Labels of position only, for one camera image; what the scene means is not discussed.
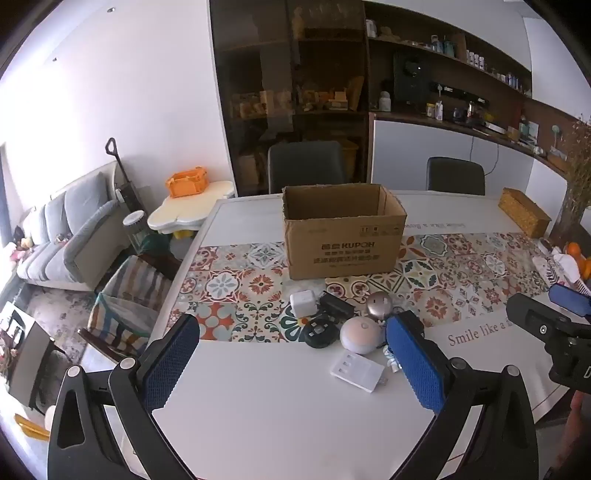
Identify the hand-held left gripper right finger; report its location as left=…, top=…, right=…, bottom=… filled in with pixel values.
left=385, top=310, right=539, bottom=480

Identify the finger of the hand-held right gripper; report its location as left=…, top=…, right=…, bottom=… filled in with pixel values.
left=505, top=293, right=591, bottom=342
left=549, top=282, right=591, bottom=319

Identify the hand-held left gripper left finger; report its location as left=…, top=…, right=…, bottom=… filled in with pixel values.
left=47, top=313, right=201, bottom=480

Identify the white power adapter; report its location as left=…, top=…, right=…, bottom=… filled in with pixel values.
left=329, top=350, right=389, bottom=394

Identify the round white night light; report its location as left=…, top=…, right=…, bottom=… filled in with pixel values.
left=340, top=316, right=387, bottom=355

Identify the brown cardboard box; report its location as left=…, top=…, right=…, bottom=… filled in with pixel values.
left=281, top=184, right=408, bottom=280

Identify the person's right forearm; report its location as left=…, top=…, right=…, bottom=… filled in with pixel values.
left=551, top=391, right=591, bottom=480

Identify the striped cushion chair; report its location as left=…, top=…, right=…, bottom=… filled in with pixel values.
left=78, top=255, right=174, bottom=363

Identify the woven tissue box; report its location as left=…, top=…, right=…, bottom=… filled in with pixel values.
left=498, top=187, right=552, bottom=238

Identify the black round plug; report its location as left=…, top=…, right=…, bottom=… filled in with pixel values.
left=301, top=319, right=341, bottom=348

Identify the black power adapter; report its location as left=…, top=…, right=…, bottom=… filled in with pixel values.
left=318, top=291, right=356, bottom=320

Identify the dried flower bouquet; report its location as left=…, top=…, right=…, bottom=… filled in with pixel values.
left=556, top=115, right=591, bottom=250

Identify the patterned floor rug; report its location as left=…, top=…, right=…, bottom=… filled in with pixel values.
left=25, top=286, right=100, bottom=363

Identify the white cube charger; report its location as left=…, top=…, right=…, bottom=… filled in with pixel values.
left=290, top=291, right=315, bottom=318

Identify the white tower fan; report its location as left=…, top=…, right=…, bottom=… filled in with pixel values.
left=122, top=210, right=151, bottom=252

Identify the dark low table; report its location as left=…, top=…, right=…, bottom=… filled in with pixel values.
left=0, top=300, right=70, bottom=411

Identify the cream flower-shaped small table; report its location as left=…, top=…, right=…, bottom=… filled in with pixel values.
left=147, top=180, right=236, bottom=238

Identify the narrow dark dining chair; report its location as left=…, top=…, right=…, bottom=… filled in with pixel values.
left=426, top=157, right=486, bottom=196

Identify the grey sofa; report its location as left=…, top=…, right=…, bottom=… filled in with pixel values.
left=16, top=172, right=132, bottom=292

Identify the upright vacuum cleaner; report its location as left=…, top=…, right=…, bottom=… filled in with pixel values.
left=105, top=137, right=145, bottom=217

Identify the orange plastic crate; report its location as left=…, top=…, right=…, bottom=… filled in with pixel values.
left=165, top=167, right=209, bottom=199

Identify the white sideboard with wooden top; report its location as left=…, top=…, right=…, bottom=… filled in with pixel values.
left=369, top=113, right=570, bottom=241

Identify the wide dark dining chair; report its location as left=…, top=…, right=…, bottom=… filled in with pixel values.
left=268, top=141, right=348, bottom=195

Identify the black countertop appliance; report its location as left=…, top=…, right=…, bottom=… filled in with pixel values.
left=393, top=51, right=435, bottom=112

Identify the dark glass door cabinet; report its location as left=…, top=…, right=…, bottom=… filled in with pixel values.
left=209, top=0, right=370, bottom=197

